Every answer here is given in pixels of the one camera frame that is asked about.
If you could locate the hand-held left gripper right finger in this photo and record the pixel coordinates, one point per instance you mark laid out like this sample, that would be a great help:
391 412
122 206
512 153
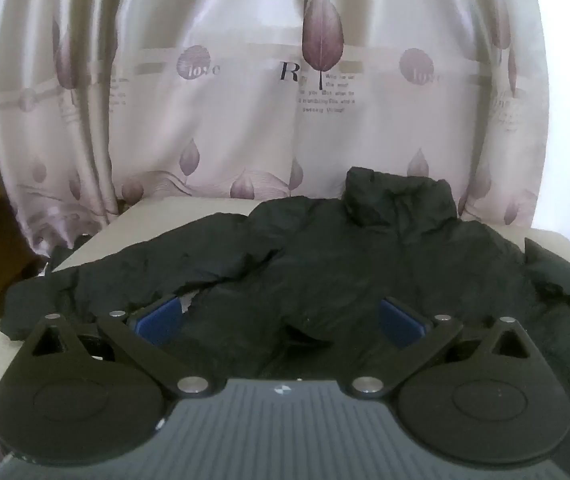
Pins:
399 322

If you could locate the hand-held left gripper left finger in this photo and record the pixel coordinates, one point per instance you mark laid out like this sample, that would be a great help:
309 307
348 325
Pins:
157 319

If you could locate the black jacket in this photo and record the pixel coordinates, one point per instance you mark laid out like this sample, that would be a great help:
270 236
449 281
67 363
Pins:
315 270

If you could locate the beige padded table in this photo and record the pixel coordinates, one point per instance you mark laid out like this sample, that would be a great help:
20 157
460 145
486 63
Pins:
185 207

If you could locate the leaf print curtain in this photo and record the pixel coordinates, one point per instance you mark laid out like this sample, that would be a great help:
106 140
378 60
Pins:
215 135

